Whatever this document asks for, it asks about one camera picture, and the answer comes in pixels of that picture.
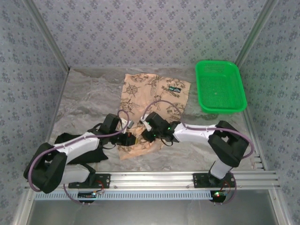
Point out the black folded t-shirt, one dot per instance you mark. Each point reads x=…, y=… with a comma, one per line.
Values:
x=93, y=157

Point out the grey metal panel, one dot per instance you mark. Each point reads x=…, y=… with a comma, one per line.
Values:
x=150, y=213

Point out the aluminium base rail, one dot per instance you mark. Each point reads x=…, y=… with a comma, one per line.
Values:
x=150, y=179

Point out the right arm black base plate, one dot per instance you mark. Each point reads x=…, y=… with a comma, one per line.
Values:
x=199, y=180

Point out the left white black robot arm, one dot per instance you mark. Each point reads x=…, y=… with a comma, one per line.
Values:
x=79, y=145

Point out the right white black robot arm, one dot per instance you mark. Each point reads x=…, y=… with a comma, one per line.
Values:
x=194, y=131

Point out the green plastic basket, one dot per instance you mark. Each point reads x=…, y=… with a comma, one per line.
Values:
x=220, y=89

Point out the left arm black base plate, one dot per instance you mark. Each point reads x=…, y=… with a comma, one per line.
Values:
x=104, y=180

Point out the small black circuit board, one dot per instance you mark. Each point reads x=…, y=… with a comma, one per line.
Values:
x=86, y=195
x=218, y=195

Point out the aluminium corner post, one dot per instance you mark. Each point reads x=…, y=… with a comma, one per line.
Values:
x=50, y=39
x=255, y=32

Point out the peach printed t-shirt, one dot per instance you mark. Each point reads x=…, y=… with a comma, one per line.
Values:
x=140, y=93

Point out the aluminium side rail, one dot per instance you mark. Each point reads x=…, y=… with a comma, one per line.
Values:
x=24, y=206
x=260, y=161

